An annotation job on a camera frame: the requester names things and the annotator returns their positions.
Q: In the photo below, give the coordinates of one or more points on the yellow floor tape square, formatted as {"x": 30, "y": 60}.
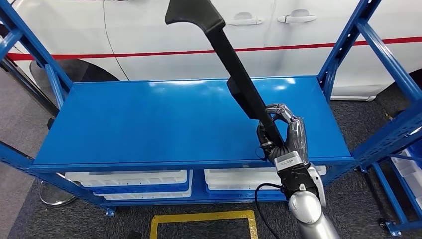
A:
{"x": 201, "y": 217}

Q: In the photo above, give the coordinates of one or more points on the black plastic panel part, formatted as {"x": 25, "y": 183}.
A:
{"x": 230, "y": 59}

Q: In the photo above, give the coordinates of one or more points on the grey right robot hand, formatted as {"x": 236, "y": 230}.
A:
{"x": 298, "y": 138}

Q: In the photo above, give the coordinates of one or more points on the white car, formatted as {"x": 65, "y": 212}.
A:
{"x": 165, "y": 33}

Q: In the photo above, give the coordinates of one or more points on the white plastic bin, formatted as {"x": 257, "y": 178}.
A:
{"x": 132, "y": 178}
{"x": 237, "y": 179}
{"x": 408, "y": 171}
{"x": 148, "y": 196}

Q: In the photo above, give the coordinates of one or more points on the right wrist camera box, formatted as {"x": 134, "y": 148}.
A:
{"x": 296, "y": 179}

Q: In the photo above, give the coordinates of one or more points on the blue metal shelf rack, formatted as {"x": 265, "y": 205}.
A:
{"x": 389, "y": 194}
{"x": 165, "y": 125}

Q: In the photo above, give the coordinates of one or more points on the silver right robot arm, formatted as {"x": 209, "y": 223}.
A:
{"x": 305, "y": 207}

